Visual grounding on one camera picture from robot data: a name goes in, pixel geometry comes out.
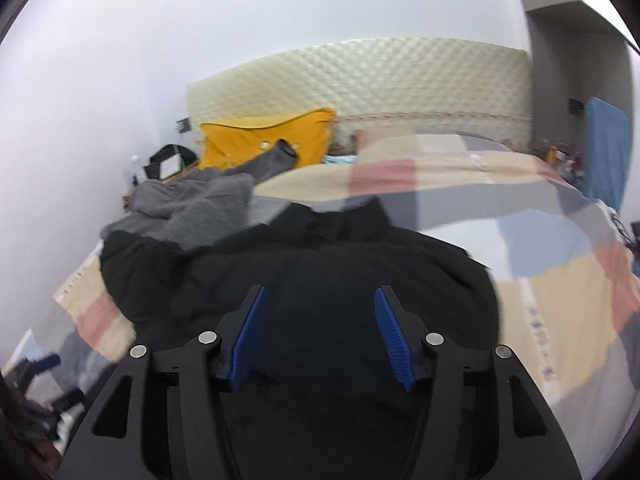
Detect blue towel on chair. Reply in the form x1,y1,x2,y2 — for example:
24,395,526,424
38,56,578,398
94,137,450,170
582,96,631,211

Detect wall socket panel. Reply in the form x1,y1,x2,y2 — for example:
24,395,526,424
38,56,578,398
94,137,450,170
176,118,191,134

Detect white spray bottle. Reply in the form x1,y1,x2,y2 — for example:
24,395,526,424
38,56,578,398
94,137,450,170
130,155,143,186

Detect black bag on nightstand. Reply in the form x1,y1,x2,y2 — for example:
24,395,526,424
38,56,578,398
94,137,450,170
144,144,198,180

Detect patchwork checked duvet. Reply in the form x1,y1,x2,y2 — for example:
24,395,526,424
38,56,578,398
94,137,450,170
9,133,639,479

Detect small bottles on desk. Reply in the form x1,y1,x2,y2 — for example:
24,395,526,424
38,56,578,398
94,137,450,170
532,139,584,183

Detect cream quilted headboard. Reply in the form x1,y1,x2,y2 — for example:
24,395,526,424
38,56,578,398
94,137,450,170
186,37,533,151

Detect black puffer jacket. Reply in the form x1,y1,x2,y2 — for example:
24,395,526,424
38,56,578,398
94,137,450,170
101,200,499,479

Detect pink pillow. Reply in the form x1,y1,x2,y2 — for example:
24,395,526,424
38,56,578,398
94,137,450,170
352,126,413,154

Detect yellow pillow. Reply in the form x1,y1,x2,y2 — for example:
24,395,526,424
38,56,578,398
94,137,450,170
198,107,335,170

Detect grey fleece garment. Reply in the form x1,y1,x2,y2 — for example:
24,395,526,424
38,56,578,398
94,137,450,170
100,140,297,249

